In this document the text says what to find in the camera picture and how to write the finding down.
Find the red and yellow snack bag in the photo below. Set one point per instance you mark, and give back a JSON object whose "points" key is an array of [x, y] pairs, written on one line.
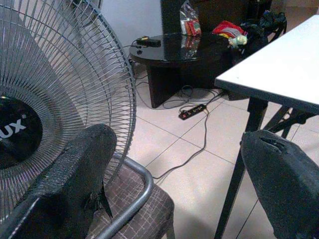
{"points": [[228, 30]]}

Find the dark wooden cabinet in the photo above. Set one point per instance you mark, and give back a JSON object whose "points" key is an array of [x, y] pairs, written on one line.
{"points": [[211, 15]]}

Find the grey standing fan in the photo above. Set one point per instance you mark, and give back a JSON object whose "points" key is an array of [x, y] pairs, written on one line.
{"points": [[49, 87]]}

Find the black bag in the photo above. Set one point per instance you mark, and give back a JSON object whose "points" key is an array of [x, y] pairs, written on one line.
{"points": [[270, 21]]}

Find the white folding table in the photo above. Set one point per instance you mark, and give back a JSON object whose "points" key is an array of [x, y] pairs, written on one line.
{"points": [[271, 74]]}

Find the small black device box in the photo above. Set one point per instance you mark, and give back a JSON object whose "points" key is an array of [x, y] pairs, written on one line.
{"points": [[148, 41]]}

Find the clear snack bag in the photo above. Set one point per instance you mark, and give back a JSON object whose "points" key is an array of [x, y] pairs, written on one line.
{"points": [[190, 22]]}

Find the round black coffee table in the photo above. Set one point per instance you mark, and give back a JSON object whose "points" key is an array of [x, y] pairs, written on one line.
{"points": [[184, 62]]}

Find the black power strip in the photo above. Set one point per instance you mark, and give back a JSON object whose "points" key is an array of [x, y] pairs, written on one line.
{"points": [[192, 111]]}

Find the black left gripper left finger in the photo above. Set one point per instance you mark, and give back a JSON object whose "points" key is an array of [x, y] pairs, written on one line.
{"points": [[72, 171]]}

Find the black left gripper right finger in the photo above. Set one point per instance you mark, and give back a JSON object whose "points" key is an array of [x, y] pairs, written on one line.
{"points": [[281, 174]]}

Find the chair with checked brown seat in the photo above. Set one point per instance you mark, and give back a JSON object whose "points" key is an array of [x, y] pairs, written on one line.
{"points": [[134, 196]]}

